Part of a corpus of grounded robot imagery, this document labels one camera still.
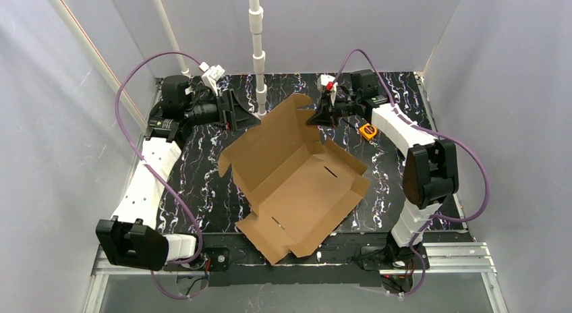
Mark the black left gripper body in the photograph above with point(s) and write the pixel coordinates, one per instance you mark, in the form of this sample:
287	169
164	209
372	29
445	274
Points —
227	110

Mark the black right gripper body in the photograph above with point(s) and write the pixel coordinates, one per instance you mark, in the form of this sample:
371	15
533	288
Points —
331	108

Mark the brown cardboard box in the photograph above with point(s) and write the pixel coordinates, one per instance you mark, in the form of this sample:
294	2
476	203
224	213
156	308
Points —
299	186

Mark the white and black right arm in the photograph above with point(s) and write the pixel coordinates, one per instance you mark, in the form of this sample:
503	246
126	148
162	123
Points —
430	175

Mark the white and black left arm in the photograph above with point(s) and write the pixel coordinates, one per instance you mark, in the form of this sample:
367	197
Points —
128	237

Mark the yellow tape measure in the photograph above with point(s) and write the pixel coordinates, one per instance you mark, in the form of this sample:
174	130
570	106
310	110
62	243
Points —
368	132

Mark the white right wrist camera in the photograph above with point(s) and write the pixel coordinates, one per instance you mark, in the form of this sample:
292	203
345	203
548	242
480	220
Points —
326	83

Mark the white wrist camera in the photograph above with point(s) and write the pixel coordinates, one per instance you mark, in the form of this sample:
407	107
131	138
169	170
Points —
210	76
326	83

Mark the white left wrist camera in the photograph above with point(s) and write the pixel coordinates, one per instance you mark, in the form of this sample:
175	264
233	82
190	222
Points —
210	76

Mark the white pvc pipe frame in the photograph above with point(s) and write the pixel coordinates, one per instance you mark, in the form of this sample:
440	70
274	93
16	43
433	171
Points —
118	34

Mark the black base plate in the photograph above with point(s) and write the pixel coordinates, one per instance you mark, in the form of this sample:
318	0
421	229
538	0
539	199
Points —
231	259

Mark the aluminium rail frame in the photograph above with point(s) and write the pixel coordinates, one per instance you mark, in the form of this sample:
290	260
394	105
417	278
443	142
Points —
461	277

